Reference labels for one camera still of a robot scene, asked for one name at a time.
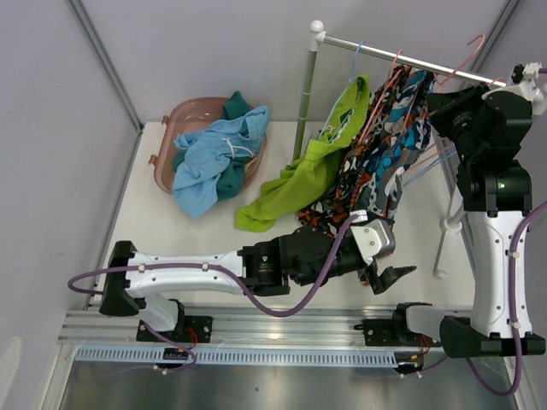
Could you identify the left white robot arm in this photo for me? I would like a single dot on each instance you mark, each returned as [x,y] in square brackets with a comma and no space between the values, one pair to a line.
[306,245]

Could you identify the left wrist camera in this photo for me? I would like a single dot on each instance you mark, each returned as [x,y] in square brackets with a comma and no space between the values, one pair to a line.
[374,237]

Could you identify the slotted cable duct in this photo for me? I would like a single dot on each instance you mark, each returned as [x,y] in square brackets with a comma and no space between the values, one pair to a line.
[240,356]

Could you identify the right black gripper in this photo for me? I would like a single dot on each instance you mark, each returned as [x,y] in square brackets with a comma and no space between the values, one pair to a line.
[445,105]

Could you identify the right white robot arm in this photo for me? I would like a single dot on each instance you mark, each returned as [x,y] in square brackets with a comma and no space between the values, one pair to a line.
[497,199]

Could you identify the orange grey camouflage shorts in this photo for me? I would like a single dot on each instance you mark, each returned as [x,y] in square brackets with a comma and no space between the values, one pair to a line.
[329,212]

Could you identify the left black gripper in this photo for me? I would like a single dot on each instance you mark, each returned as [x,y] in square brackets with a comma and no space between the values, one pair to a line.
[378,283]

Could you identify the orange blue patterned shorts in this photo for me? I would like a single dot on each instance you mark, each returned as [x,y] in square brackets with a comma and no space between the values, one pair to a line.
[404,136]

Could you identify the light blue shorts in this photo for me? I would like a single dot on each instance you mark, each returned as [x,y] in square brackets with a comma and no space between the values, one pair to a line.
[208,152]

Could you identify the light blue hanger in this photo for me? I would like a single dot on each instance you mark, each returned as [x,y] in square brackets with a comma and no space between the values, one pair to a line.
[424,166]
[350,79]

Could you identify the teal green shorts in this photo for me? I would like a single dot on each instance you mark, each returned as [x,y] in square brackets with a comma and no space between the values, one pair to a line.
[232,180]

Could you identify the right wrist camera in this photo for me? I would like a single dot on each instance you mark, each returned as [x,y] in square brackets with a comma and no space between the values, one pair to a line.
[524,84]

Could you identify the pink translucent plastic basin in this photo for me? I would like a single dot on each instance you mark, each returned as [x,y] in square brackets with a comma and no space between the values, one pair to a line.
[190,116]

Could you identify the lime green shorts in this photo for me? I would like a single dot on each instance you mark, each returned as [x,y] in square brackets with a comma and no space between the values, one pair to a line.
[308,178]

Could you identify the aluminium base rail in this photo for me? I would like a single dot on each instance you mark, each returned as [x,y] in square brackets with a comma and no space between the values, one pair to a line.
[235,326]

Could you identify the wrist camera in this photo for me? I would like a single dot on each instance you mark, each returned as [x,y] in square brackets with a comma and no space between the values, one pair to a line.
[374,237]
[524,84]

